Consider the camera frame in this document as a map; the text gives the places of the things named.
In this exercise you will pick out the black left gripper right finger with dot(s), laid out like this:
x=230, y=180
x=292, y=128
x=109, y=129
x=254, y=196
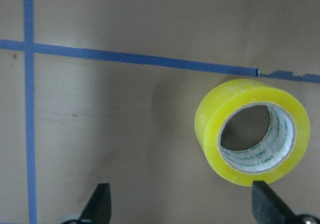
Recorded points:
x=267, y=207

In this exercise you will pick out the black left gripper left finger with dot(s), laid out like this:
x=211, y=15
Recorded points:
x=99, y=208

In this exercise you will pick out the brown paper table cover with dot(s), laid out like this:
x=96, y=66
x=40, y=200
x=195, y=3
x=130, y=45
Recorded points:
x=105, y=91

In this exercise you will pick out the yellow tape roll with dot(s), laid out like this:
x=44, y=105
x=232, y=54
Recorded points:
x=275, y=154

